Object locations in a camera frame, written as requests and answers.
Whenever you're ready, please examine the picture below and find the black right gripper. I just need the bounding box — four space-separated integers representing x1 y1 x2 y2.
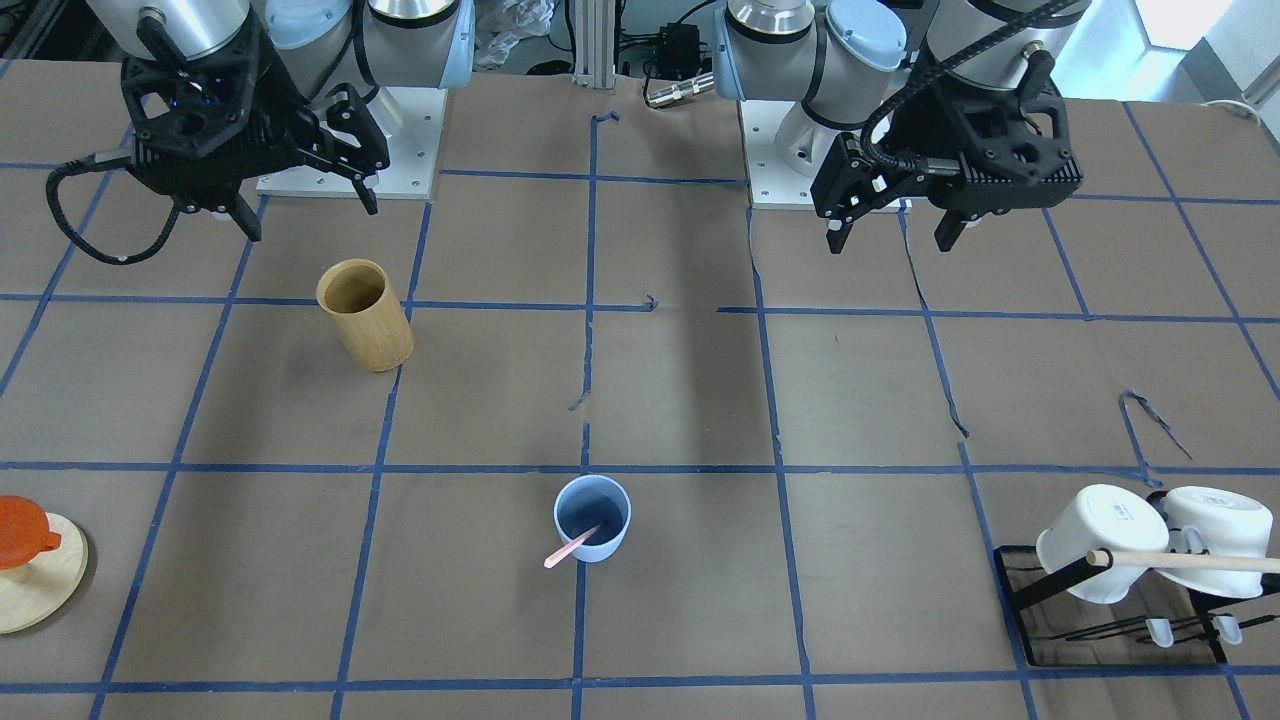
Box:
122 20 390 243

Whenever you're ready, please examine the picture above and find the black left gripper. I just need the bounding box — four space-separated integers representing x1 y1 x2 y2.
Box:
810 50 1084 255

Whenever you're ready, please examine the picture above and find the light blue plastic cup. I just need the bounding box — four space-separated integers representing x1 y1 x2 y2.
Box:
553 474 634 562

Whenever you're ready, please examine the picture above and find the pink chopstick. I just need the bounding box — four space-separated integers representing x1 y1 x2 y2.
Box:
543 524 602 569

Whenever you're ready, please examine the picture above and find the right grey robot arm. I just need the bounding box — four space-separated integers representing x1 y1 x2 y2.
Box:
90 1 476 240

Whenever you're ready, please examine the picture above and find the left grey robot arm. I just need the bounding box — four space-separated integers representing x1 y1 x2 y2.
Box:
712 1 1091 254

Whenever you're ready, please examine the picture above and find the bamboo wooden cup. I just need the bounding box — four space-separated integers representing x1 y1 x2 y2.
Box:
315 258 415 372

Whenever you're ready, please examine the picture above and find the white ceramic mug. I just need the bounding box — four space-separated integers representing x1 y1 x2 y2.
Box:
1157 486 1274 600
1036 484 1170 573

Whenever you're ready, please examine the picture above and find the wooden dowel rod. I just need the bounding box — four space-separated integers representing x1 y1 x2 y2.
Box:
1083 548 1280 574

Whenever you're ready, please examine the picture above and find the orange plastic mug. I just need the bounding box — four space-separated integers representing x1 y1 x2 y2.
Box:
1 495 61 571

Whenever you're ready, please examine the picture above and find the wooden mug tree stand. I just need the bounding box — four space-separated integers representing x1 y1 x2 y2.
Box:
1 512 90 634

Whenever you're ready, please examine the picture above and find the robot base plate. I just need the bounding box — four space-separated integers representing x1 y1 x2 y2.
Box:
255 87 449 201
739 90 913 214

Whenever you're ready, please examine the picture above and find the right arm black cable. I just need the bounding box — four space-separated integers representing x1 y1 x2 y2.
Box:
45 150 196 266

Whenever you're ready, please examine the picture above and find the aluminium frame post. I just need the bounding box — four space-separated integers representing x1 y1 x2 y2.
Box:
566 1 621 94

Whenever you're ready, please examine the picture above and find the black wire mug rack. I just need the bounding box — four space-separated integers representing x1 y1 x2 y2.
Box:
993 489 1277 667

